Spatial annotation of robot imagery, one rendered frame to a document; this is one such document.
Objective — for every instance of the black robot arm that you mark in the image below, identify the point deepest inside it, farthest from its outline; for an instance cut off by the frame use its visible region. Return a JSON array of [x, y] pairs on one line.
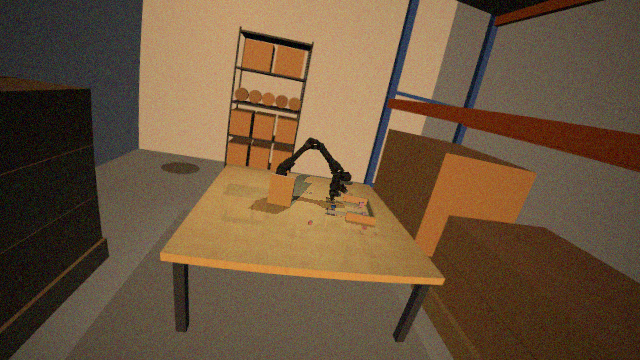
[[334, 165]]

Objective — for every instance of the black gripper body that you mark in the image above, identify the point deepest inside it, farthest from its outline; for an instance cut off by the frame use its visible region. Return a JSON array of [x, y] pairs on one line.
[[334, 187]]

